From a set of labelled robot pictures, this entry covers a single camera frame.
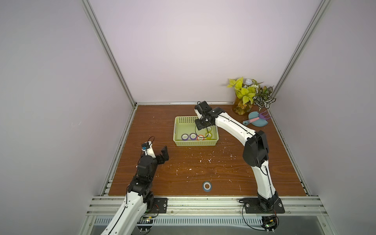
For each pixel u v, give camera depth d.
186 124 1.07
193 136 1.00
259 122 1.07
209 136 1.00
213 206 0.74
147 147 0.69
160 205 0.73
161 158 0.74
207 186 0.79
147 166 0.61
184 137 1.00
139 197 0.56
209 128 1.03
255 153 0.54
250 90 0.95
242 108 1.09
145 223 0.72
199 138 0.97
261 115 1.14
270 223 0.70
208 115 0.68
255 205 0.73
